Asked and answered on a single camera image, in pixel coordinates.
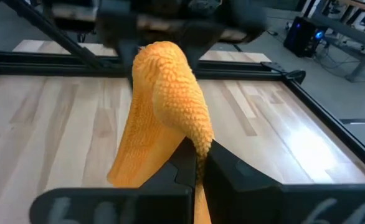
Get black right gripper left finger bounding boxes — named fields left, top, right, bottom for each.
left=29, top=136, right=197, bottom=224

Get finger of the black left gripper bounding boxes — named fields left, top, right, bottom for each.
left=116, top=40, right=140, bottom=90
left=182, top=29, right=225, bottom=72

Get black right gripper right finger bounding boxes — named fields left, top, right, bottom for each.
left=202, top=139, right=365, bottom=224

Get orange microfiber towel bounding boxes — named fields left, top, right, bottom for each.
left=106, top=40, right=216, bottom=224

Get black computer tower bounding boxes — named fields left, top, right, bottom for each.
left=283, top=15, right=326, bottom=58

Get workbench with grey legs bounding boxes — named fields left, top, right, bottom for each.
left=306, top=0, right=365, bottom=83

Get black aluminium table frame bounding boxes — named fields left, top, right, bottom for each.
left=0, top=0, right=365, bottom=180

